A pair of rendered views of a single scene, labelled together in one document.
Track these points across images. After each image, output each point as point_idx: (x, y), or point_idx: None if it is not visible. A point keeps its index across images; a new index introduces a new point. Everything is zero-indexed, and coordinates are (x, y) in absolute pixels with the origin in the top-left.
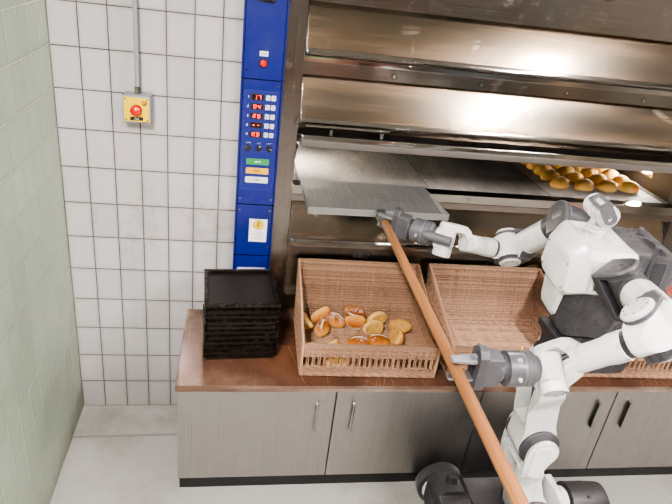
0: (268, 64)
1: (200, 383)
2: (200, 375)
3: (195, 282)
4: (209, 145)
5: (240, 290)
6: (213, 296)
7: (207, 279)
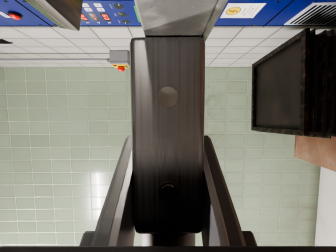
0: (10, 10)
1: (308, 159)
2: (308, 149)
3: (280, 37)
4: (137, 32)
5: (274, 95)
6: (258, 110)
7: (253, 84)
